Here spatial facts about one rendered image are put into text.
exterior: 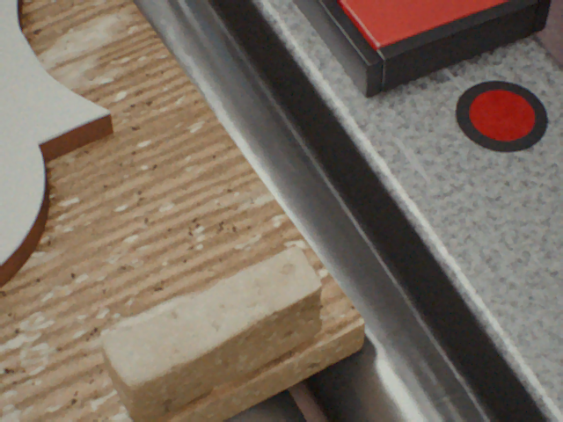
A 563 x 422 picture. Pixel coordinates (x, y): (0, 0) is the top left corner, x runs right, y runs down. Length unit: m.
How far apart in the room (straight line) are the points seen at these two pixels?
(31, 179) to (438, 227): 0.13
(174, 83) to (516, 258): 0.12
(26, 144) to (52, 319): 0.06
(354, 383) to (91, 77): 0.13
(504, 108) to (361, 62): 0.05
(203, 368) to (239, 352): 0.01
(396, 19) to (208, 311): 0.15
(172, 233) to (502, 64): 0.14
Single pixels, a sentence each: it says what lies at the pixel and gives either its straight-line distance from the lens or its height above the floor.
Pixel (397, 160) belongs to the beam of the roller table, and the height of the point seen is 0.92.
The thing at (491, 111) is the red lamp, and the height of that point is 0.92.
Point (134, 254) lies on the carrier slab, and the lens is 0.34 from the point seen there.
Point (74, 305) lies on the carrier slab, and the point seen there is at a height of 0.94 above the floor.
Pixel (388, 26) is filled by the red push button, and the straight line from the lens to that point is 0.40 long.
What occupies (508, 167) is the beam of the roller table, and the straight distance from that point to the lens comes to 0.39.
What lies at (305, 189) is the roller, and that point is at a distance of 0.37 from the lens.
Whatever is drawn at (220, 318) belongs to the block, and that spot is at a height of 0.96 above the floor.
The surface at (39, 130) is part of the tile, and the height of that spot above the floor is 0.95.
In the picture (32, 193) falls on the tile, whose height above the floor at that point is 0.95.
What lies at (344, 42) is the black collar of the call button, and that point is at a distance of 0.40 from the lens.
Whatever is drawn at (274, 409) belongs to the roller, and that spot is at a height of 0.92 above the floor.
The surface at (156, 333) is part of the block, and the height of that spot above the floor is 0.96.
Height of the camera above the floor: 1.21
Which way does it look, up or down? 54 degrees down
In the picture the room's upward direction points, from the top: straight up
